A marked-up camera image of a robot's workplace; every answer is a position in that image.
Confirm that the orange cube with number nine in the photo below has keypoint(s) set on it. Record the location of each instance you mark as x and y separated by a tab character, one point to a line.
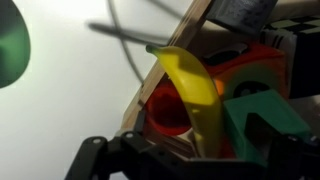
263	70

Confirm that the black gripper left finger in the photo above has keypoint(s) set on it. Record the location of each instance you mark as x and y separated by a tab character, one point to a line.
100	160

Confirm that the green bowl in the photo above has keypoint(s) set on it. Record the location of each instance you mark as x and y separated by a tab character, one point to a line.
11	43

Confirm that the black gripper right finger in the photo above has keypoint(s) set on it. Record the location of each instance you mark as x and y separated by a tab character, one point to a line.
296	156

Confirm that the green toy cube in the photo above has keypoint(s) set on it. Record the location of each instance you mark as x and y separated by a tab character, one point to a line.
263	113

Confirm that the wooden tray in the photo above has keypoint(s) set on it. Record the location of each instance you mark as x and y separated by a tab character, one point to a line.
160	70

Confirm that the yellow banana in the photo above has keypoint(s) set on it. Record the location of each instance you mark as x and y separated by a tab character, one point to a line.
196	96

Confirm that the grey toy cube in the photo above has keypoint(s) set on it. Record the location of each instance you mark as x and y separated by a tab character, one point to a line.
240	13

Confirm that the colourful number cube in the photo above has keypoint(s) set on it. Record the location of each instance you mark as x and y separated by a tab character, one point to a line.
303	60

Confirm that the plain orange toy cube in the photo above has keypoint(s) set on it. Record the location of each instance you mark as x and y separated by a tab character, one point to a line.
166	110

